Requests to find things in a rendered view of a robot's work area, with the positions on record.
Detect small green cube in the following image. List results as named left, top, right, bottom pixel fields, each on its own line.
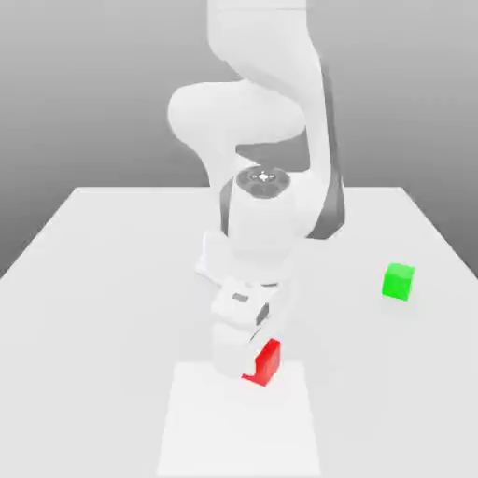
left=381, top=261, right=416, bottom=302

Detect small red cube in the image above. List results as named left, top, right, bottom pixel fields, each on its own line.
left=241, top=337, right=282, bottom=388

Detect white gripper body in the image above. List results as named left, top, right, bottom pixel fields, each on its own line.
left=209, top=319, right=278, bottom=379

